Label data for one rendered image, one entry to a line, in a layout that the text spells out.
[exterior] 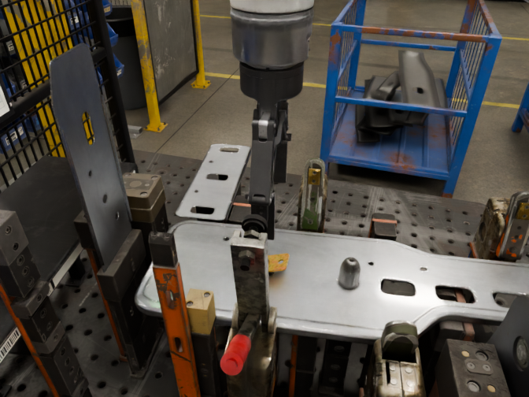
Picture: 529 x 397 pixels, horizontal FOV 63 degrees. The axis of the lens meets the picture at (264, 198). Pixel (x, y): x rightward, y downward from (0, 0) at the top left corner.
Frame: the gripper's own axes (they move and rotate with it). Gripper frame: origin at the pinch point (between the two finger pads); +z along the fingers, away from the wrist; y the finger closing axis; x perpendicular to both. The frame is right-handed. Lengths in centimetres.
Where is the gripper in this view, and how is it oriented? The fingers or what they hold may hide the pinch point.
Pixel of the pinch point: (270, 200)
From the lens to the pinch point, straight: 61.7
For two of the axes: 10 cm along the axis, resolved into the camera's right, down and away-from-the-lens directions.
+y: 1.5, -5.8, 8.0
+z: 0.0, 8.1, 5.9
